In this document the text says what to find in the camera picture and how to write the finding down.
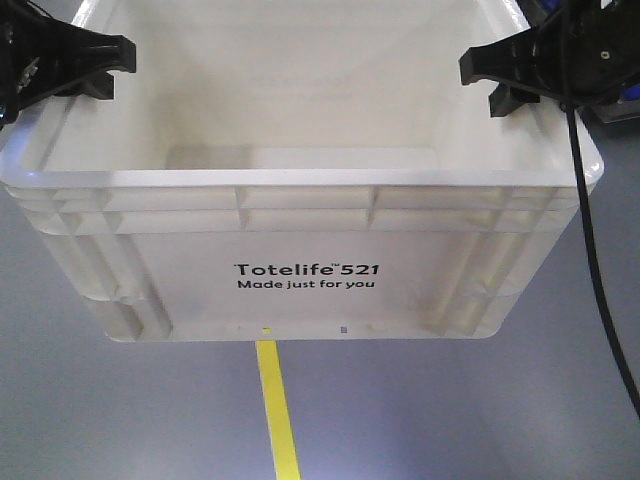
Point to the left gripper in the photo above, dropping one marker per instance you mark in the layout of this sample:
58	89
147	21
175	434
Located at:
39	53

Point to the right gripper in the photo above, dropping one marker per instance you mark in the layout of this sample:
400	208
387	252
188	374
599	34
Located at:
603	67

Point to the white plastic tote crate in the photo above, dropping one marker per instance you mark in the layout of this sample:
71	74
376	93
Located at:
295	170

